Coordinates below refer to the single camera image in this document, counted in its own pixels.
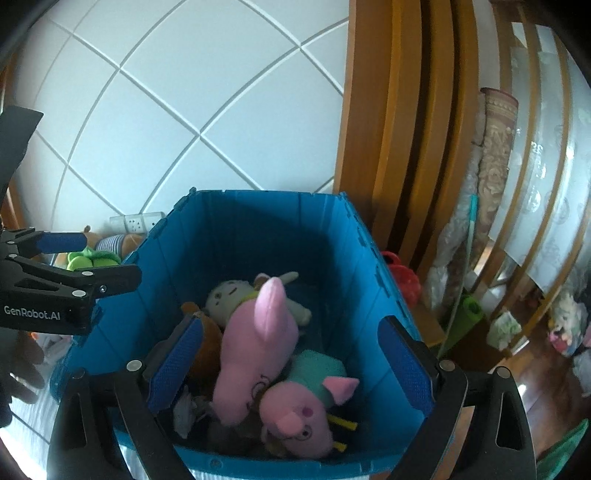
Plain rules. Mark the frosted glass door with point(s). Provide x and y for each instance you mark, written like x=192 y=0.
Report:
x=545 y=161

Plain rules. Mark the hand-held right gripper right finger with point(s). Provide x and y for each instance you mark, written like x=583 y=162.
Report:
x=406 y=369

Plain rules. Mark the brown bear plush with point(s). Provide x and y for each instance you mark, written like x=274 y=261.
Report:
x=207 y=341

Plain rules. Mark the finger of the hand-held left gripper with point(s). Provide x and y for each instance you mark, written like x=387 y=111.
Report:
x=115 y=279
x=64 y=242

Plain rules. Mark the white fabric plush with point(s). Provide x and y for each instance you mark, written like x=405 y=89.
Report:
x=187 y=410

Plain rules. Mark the teal pole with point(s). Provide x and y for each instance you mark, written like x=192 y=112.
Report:
x=472 y=221

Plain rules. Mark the wooden wall frame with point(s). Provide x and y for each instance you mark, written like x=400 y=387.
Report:
x=392 y=115

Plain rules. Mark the grey white plush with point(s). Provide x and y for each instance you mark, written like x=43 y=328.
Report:
x=231 y=295

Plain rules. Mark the brown plush with striped shirt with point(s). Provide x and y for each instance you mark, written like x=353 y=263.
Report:
x=111 y=243

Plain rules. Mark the white green cloth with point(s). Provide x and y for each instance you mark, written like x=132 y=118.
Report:
x=503 y=330

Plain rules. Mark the pile of plush toys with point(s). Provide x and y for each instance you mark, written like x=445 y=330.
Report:
x=568 y=323

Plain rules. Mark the green rolled mat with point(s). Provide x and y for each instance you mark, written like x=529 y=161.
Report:
x=466 y=318

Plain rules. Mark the large pink plush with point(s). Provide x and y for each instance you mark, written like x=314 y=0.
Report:
x=249 y=350

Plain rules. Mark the pink pig plush teal shirt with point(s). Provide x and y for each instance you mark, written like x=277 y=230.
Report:
x=295 y=415

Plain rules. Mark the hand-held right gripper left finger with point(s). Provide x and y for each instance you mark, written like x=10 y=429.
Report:
x=175 y=369

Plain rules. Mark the clear plastic wrap roll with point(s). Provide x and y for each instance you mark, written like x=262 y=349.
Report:
x=450 y=258

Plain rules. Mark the red plastic toy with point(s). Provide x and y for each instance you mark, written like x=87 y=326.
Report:
x=406 y=281

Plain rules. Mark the rolled patterned carpet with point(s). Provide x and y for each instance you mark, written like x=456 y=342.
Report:
x=496 y=152

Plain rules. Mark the blue plastic crate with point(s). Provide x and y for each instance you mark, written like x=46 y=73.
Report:
x=258 y=240

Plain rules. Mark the person's left hand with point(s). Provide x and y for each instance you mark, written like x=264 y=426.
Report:
x=23 y=369

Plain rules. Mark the green frog plush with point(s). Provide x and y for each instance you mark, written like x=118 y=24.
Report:
x=83 y=261

